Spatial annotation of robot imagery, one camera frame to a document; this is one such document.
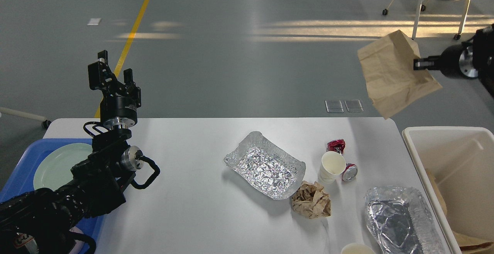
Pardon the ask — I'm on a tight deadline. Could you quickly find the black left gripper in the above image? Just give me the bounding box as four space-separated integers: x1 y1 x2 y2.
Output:
88 50 141 129

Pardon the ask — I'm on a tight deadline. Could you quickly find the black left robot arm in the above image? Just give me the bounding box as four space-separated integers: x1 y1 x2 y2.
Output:
0 50 160 254

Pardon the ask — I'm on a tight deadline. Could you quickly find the crumpled brown paper ball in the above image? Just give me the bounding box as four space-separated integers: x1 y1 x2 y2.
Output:
291 181 332 219

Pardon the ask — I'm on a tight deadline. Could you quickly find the crushed red soda can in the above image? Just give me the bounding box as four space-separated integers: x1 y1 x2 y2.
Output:
327 139 358 182

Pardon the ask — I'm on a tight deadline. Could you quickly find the white paper cup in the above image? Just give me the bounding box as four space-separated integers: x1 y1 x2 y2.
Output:
318 151 346 184

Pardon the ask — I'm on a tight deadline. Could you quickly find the blue plastic tray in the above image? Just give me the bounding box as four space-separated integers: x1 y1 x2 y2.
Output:
0 138 104 240

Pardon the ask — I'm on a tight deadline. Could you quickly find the light green plate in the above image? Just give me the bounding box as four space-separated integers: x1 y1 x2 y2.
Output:
33 143 92 191

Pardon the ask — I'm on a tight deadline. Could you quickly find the crumpled foil under arm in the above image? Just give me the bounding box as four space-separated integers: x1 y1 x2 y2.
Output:
364 186 446 254

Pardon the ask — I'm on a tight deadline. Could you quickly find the brown paper bag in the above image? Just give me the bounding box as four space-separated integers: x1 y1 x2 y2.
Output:
357 30 442 120

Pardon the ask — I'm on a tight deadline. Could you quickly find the pink mug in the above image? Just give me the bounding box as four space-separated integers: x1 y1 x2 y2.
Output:
69 227 85 254

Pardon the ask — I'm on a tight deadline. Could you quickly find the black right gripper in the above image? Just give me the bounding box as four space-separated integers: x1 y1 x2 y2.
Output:
413 42 479 79

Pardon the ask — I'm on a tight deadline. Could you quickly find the white paper on floor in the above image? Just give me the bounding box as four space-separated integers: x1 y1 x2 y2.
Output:
86 18 102 26

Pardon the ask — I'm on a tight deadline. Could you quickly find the brown paper in bin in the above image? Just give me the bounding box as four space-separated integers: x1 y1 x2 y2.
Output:
425 168 494 254

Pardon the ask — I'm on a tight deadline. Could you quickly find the aluminium foil tray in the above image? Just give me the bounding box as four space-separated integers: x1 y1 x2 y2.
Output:
223 131 306 200

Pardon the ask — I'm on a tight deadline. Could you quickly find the white cup bottom edge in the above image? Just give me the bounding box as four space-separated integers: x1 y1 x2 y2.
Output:
340 243 375 254

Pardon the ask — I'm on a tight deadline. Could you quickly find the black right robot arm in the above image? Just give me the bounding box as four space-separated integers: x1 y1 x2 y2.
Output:
413 25 494 96

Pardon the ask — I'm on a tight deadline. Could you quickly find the white leg with caster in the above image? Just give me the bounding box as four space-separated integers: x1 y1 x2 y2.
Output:
0 107 51 129

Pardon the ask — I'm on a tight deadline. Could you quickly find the white plastic bin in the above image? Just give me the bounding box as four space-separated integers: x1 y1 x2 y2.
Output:
402 126 494 254

